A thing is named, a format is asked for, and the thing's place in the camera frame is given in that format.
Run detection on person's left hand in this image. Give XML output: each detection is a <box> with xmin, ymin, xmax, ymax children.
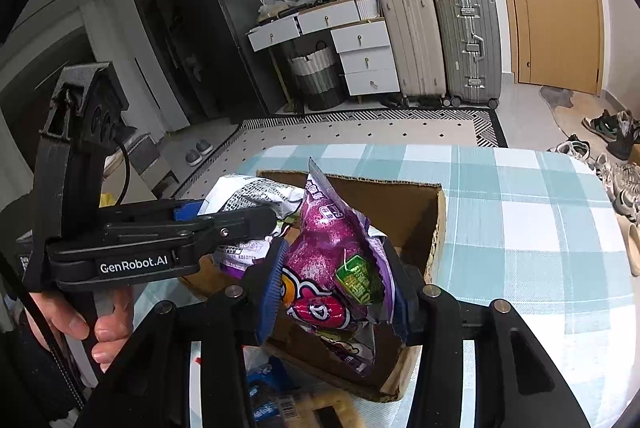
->
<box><xmin>29</xmin><ymin>283</ymin><xmax>135</xmax><ymax>375</ymax></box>

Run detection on white desk with drawers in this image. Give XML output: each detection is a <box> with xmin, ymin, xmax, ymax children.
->
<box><xmin>247</xmin><ymin>0</ymin><xmax>402</xmax><ymax>110</ymax></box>

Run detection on wooden door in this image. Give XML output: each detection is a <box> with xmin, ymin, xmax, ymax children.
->
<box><xmin>481</xmin><ymin>0</ymin><xmax>607</xmax><ymax>98</ymax></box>

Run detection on tan packet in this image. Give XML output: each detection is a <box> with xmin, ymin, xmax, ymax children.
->
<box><xmin>295</xmin><ymin>390</ymin><xmax>362</xmax><ymax>428</ymax></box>

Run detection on tall dark cabinet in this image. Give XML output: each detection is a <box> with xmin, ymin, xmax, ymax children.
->
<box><xmin>125</xmin><ymin>0</ymin><xmax>208</xmax><ymax>136</ymax></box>

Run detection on white plastic bag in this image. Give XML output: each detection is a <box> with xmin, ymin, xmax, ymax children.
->
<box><xmin>257</xmin><ymin>0</ymin><xmax>289</xmax><ymax>25</ymax></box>

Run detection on black refrigerator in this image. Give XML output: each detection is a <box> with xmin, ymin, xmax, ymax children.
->
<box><xmin>175</xmin><ymin>0</ymin><xmax>274</xmax><ymax>124</ymax></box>

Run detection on cardboard box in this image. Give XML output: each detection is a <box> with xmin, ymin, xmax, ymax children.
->
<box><xmin>180</xmin><ymin>169</ymin><xmax>448</xmax><ymax>403</ymax></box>

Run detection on grey door mat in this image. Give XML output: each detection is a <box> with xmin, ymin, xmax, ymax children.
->
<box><xmin>539</xmin><ymin>84</ymin><xmax>640</xmax><ymax>159</ymax></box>

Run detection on beige slipper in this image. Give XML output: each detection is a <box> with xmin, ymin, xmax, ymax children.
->
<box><xmin>615</xmin><ymin>215</ymin><xmax>640</xmax><ymax>277</ymax></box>

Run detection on white silver snack packet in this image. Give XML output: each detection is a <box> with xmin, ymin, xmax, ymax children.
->
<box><xmin>200</xmin><ymin>175</ymin><xmax>307</xmax><ymax>280</ymax></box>

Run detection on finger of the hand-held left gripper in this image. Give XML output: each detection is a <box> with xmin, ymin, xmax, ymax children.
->
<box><xmin>99</xmin><ymin>198</ymin><xmax>211</xmax><ymax>225</ymax></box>
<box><xmin>102</xmin><ymin>207</ymin><xmax>279</xmax><ymax>254</ymax></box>

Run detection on purple snack packet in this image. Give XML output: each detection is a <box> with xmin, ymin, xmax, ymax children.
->
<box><xmin>277</xmin><ymin>157</ymin><xmax>400</xmax><ymax>344</ymax></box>
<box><xmin>320</xmin><ymin>325</ymin><xmax>377</xmax><ymax>377</ymax></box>

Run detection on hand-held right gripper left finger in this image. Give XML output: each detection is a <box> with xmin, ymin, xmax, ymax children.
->
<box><xmin>74</xmin><ymin>238</ymin><xmax>292</xmax><ymax>428</ymax></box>

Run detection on person's left forearm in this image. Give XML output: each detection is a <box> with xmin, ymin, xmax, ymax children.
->
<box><xmin>0</xmin><ymin>308</ymin><xmax>88</xmax><ymax>424</ymax></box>

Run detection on silver suitcase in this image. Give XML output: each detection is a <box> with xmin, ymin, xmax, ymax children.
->
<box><xmin>433</xmin><ymin>0</ymin><xmax>504</xmax><ymax>108</ymax></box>

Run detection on grey white laundry basket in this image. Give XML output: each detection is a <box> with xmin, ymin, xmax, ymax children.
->
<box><xmin>286</xmin><ymin>42</ymin><xmax>347</xmax><ymax>110</ymax></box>

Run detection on pile of shoes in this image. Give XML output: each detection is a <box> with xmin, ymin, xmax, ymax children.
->
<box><xmin>547</xmin><ymin>108</ymin><xmax>640</xmax><ymax>225</ymax></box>

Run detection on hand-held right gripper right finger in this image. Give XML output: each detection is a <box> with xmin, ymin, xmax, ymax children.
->
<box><xmin>382</xmin><ymin>248</ymin><xmax>593</xmax><ymax>428</ymax></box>

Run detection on blue snack packet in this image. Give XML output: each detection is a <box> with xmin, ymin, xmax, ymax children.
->
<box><xmin>245</xmin><ymin>355</ymin><xmax>297</xmax><ymax>425</ymax></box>

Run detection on checked teal white tablecloth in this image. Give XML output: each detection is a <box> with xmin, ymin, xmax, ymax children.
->
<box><xmin>135</xmin><ymin>143</ymin><xmax>640</xmax><ymax>428</ymax></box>

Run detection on beige suitcase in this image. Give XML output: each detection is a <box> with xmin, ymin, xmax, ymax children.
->
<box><xmin>376</xmin><ymin>0</ymin><xmax>449</xmax><ymax>107</ymax></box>

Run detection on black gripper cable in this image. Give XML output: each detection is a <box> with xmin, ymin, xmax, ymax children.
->
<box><xmin>114</xmin><ymin>139</ymin><xmax>132</xmax><ymax>206</ymax></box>

